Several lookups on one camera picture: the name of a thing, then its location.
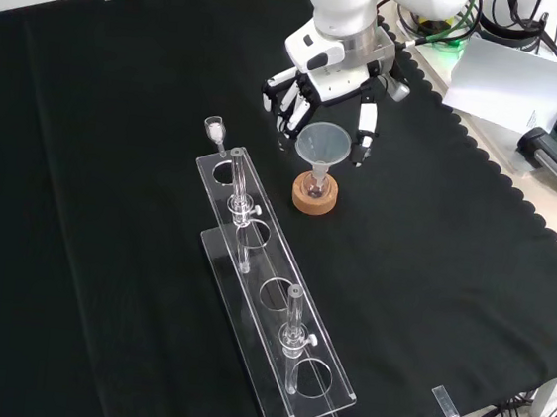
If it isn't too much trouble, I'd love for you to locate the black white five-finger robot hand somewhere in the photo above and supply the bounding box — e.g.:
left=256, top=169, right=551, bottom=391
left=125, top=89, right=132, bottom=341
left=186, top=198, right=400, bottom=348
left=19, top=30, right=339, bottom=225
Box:
left=255, top=17, right=401, bottom=171

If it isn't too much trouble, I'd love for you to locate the clear plastic funnel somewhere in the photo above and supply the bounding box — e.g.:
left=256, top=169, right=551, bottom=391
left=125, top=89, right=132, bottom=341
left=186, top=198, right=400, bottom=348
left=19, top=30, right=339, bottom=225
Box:
left=290, top=119, right=353, bottom=186

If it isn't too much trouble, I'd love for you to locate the glass round-bottom flask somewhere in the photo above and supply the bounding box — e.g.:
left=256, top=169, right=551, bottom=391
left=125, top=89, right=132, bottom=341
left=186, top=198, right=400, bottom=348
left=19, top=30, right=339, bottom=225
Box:
left=301, top=163, right=333, bottom=201

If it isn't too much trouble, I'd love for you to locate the clear acrylic funnel stand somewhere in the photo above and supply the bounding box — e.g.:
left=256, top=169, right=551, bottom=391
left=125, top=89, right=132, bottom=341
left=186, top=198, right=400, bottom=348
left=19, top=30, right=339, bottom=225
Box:
left=168, top=141, right=383, bottom=417

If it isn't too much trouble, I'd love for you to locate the pale board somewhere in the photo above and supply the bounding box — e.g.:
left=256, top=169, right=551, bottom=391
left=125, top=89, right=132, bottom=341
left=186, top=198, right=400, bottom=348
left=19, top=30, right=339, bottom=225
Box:
left=439, top=30, right=557, bottom=138

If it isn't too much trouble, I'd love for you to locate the black cloth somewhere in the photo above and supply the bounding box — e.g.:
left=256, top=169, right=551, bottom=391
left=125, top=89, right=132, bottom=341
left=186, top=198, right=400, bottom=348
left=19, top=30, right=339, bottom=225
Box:
left=0, top=0, right=557, bottom=417

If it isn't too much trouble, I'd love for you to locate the clear tape strip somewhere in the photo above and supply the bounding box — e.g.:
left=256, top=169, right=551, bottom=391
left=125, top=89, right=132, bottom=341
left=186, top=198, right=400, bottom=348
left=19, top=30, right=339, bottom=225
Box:
left=428, top=384, right=463, bottom=417

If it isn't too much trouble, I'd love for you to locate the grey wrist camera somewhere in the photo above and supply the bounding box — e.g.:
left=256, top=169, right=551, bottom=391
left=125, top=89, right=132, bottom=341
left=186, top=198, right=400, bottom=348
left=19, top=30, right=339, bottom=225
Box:
left=378, top=72, right=414, bottom=104

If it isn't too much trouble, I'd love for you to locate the black cable coil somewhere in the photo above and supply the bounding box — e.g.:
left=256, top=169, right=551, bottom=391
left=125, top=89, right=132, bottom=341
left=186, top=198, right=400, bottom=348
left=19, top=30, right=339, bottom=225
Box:
left=392, top=1, right=483, bottom=54

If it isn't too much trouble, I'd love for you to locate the cork ring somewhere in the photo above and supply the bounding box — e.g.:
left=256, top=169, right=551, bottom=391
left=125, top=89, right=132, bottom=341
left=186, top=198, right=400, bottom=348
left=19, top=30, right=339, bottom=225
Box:
left=289, top=169, right=341, bottom=219

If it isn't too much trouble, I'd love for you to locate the green cable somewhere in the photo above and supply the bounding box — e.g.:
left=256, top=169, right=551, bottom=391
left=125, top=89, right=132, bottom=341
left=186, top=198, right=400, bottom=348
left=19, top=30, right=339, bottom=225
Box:
left=409, top=0, right=484, bottom=55

